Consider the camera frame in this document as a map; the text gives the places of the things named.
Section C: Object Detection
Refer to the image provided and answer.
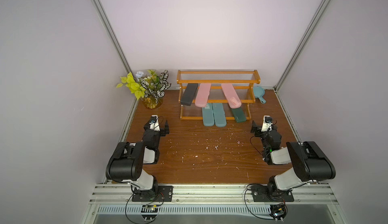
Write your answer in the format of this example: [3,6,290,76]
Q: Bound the dark green pencil case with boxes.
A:
[231,107,247,123]

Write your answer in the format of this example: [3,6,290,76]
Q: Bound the pink pencil case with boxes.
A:
[195,83,211,108]
[221,83,242,109]

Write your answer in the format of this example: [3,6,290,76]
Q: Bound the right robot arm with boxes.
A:
[251,116,336,198]

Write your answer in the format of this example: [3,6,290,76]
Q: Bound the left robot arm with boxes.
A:
[106,115,169,199]

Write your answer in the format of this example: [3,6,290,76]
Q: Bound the teal pencil case right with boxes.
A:
[212,103,227,128]

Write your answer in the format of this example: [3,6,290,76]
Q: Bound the teal pencil case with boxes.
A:
[212,103,227,128]
[202,103,215,127]

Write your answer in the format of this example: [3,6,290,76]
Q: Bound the orange wooden shelf rack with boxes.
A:
[176,70,261,120]

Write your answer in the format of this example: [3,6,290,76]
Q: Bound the teal pencil case left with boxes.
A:
[202,103,215,127]

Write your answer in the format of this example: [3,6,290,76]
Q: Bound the teal hand mirror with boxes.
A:
[253,86,266,104]

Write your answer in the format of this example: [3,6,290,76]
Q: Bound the potted plant in vase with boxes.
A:
[116,70,171,109]

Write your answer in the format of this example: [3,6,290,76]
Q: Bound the left electronics board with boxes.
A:
[140,205,159,223]

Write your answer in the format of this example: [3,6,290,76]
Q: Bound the electronics board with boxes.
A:
[140,205,159,223]
[269,203,288,222]

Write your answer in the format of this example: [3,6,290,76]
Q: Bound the right electronics board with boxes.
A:
[269,203,288,222]

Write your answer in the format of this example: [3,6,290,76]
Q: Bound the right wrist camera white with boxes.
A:
[261,115,273,132]

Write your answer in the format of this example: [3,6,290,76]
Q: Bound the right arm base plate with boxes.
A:
[248,184,295,202]

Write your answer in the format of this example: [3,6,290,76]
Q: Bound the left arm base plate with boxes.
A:
[131,186,173,202]

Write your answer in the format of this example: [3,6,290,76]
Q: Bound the aluminium rail frame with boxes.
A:
[81,184,348,224]

